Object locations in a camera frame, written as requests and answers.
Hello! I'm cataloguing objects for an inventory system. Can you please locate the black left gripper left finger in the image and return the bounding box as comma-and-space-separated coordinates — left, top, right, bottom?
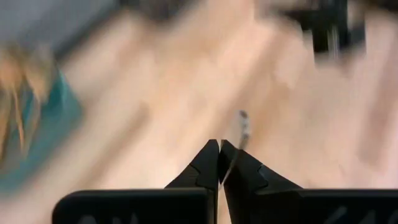
52, 139, 220, 224

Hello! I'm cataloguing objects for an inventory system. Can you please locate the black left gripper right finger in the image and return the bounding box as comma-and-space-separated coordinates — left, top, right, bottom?
218, 139, 398, 224

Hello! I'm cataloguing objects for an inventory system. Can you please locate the teal plastic bin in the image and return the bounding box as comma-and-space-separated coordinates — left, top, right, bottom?
0, 70, 85, 195

